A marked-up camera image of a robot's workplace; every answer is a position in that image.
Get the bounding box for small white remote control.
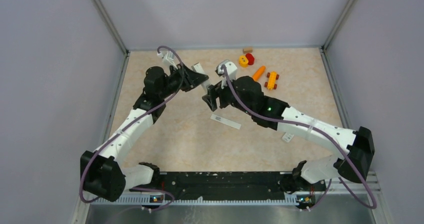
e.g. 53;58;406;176
281;132;294;143

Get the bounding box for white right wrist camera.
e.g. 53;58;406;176
215;59;238;82

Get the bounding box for red round toy block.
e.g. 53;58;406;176
245;53;255;65

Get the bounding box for yellow toy car red wheels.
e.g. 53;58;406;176
264;71;280;90

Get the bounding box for orange toy microphone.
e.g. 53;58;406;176
252;65;266;81

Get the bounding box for small wooden block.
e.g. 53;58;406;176
242;47;253;54

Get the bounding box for yellow round toy block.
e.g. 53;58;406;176
238;55;249;67

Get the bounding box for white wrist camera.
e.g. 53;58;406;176
215;59;238;82
157;51;178;69

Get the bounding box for white remote battery cover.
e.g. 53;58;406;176
210;114;242;130

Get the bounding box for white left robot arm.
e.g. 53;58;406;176
79;64;209;203

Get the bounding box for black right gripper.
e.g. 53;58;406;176
202;74;254;116

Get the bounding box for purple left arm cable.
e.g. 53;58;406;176
78;45;186;213

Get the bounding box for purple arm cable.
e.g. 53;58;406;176
78;45;186;213
221;64;379;212

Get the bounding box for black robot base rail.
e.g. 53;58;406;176
140;171;316;201

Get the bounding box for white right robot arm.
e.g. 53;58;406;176
202;76;375;190

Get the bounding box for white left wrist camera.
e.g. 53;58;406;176
157;51;178;69

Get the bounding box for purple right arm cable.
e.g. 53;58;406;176
221;64;379;212

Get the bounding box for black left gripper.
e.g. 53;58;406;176
158;61;208;99

